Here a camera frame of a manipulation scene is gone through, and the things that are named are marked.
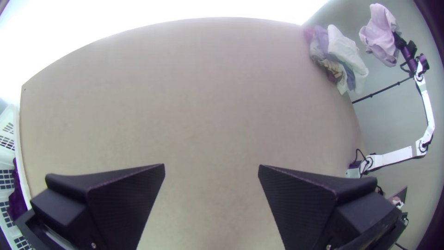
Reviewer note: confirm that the dark garment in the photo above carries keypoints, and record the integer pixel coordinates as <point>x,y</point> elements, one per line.
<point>17,201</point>

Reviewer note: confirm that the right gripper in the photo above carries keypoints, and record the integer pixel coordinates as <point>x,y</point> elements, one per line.
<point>399,40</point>

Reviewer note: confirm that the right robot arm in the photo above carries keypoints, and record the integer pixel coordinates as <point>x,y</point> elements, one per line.
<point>427,104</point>

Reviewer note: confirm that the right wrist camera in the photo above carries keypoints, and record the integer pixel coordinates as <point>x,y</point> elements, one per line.
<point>412,46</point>

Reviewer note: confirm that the pale pink t-shirt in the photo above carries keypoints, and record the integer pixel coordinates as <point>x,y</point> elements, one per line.
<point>378,34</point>

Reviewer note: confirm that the heap of clothes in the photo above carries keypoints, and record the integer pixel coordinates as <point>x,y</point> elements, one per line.
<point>343,52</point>

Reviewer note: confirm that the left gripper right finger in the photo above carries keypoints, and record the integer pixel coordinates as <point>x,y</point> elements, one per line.
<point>308,208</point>

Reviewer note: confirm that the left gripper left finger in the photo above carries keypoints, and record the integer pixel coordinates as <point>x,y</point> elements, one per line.
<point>114,205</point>

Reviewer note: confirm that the white laundry basket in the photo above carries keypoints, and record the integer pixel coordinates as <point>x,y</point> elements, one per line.
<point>7,156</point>

